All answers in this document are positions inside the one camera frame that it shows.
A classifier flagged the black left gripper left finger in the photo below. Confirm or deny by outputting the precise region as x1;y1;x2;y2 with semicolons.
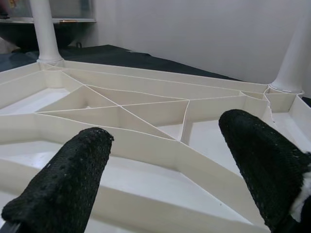
1;126;115;233

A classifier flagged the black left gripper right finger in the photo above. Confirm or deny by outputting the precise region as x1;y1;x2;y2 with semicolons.
218;109;311;233

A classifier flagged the white plastic table top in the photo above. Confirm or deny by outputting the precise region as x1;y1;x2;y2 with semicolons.
0;59;311;233

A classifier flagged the white plastic table leg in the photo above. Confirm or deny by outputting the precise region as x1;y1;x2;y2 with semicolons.
30;0;64;64
268;14;311;94

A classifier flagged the black tablecloth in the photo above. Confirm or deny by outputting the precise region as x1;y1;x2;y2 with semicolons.
0;43;246;82

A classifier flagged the black wok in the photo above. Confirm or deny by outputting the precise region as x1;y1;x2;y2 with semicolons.
0;20;98;53

